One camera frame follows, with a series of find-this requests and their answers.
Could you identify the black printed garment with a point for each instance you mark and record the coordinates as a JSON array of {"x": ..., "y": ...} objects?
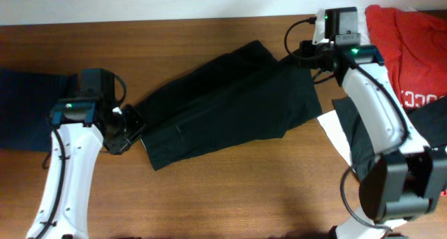
[{"x": 429, "y": 121}]

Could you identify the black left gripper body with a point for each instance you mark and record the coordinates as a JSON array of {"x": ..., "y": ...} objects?
[{"x": 129, "y": 128}]

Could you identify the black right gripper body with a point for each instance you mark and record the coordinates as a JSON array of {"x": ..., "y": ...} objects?
[{"x": 307, "y": 54}]

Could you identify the black shorts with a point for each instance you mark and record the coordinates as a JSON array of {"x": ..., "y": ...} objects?
[{"x": 241, "y": 96}]

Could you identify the red shirt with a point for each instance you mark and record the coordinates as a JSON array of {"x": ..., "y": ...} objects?
[{"x": 413, "y": 45}]

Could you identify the folded navy blue garment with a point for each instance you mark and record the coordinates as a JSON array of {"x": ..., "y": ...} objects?
[{"x": 26, "y": 101}]

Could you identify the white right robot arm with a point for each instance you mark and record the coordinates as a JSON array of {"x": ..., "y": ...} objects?
[{"x": 408, "y": 175}]

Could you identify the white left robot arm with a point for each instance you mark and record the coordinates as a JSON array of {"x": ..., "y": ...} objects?
[{"x": 81, "y": 130}]

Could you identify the white garment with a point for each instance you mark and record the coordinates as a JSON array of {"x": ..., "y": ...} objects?
[{"x": 334, "y": 131}]

